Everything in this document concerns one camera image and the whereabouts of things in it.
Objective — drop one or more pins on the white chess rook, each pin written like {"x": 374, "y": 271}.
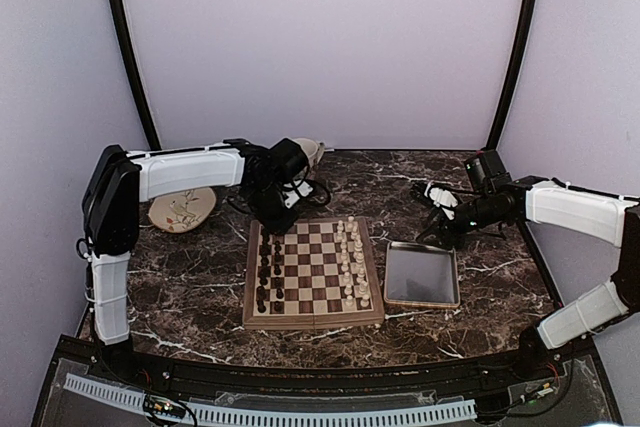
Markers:
{"x": 350, "y": 225}
{"x": 365, "y": 301}

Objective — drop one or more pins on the black left corner post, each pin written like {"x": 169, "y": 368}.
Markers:
{"x": 128, "y": 56}

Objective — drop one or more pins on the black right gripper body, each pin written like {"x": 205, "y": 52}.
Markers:
{"x": 484, "y": 212}

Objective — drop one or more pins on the coral painted ceramic mug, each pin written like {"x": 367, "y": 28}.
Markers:
{"x": 313, "y": 149}

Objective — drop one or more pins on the brown chess knight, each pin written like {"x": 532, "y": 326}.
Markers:
{"x": 265, "y": 236}

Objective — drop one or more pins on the white chess king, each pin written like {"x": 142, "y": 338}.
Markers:
{"x": 358, "y": 252}

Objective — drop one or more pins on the black corner post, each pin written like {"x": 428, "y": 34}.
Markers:
{"x": 512, "y": 73}
{"x": 128, "y": 56}

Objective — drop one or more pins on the white chess queen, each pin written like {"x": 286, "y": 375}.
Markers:
{"x": 361, "y": 273}

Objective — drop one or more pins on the white chess rook near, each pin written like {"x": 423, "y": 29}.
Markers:
{"x": 365, "y": 301}

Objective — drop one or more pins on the wooden chess board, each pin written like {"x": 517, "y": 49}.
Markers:
{"x": 319, "y": 271}

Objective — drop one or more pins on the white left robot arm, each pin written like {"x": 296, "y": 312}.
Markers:
{"x": 121, "y": 183}

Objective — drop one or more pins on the dark chess piece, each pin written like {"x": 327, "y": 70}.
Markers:
{"x": 265, "y": 261}
{"x": 264, "y": 275}
{"x": 261, "y": 294}
{"x": 265, "y": 249}

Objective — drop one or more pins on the black right corner post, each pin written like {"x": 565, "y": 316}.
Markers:
{"x": 512, "y": 73}

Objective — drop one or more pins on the bird painted ceramic plate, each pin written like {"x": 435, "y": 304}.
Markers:
{"x": 182, "y": 212}

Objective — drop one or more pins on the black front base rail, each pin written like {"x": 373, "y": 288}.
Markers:
{"x": 447, "y": 377}

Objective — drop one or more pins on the metal tray with wooden rim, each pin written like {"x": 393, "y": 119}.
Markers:
{"x": 418, "y": 275}

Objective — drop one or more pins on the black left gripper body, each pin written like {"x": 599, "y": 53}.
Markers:
{"x": 264, "y": 206}

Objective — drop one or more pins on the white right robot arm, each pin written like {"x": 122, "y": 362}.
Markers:
{"x": 601, "y": 228}

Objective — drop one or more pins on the white slotted cable duct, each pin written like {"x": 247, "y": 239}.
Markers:
{"x": 253, "y": 410}

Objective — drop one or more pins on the white chess rook far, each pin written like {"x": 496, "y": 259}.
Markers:
{"x": 350, "y": 225}

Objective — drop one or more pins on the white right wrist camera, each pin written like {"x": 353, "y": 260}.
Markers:
{"x": 432, "y": 194}

